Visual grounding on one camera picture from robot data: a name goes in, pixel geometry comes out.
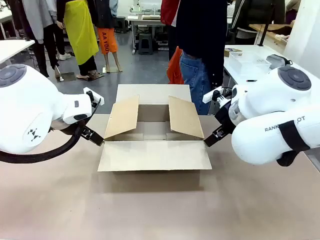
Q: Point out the black lamp pole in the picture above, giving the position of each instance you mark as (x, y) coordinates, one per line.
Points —
(265, 27)

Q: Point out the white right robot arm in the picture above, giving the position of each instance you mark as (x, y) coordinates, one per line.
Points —
(272, 100)

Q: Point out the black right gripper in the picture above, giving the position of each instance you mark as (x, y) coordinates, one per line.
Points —
(225, 115)

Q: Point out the brown cardboard box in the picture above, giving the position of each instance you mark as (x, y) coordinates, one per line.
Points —
(152, 140)

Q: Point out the small flat cardboard box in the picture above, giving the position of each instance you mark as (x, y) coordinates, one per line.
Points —
(233, 52)

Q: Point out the person in yellow apron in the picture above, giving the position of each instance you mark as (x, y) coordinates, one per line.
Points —
(81, 32)

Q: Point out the red black pen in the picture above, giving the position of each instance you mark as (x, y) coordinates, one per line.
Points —
(251, 80)

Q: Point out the clear plastic bin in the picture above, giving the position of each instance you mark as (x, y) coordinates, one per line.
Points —
(250, 63)

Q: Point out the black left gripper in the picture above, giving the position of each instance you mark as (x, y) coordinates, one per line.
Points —
(65, 127)

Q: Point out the white plastic basket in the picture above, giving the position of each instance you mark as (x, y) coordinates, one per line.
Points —
(230, 11)

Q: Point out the orange plastic bag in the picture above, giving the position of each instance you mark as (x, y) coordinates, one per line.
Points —
(175, 67)

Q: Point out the white sewing table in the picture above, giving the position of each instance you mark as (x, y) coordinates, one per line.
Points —
(145, 21)

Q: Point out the wooden table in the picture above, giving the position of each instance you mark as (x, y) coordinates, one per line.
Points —
(275, 31)

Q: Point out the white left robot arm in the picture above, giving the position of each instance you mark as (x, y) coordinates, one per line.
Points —
(30, 112)

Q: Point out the orange shorts on mannequin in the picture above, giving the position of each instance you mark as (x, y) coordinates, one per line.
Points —
(107, 40)

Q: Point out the white sneakers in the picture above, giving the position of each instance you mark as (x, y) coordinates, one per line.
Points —
(64, 56)

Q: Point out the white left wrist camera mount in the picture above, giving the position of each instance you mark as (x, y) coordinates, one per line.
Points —
(93, 95)

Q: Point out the grey device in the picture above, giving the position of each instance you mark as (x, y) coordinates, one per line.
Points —
(277, 61)

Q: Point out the grey hanging garment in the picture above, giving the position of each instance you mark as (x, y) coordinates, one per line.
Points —
(37, 17)

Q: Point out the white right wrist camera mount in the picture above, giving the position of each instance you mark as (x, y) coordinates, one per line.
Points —
(215, 94)

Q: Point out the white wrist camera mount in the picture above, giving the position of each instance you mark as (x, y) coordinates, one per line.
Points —
(215, 94)
(93, 95)

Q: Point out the white side table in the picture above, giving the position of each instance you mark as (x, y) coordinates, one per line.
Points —
(12, 48)

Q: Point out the person in black striped jacket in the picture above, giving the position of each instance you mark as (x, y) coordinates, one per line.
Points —
(255, 15)

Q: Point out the black plastic stool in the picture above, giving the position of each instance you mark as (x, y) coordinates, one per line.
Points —
(145, 43)

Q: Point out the red jacket person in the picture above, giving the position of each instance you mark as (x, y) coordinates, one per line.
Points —
(168, 12)

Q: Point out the person in dark shirt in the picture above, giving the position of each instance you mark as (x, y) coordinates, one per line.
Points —
(200, 37)

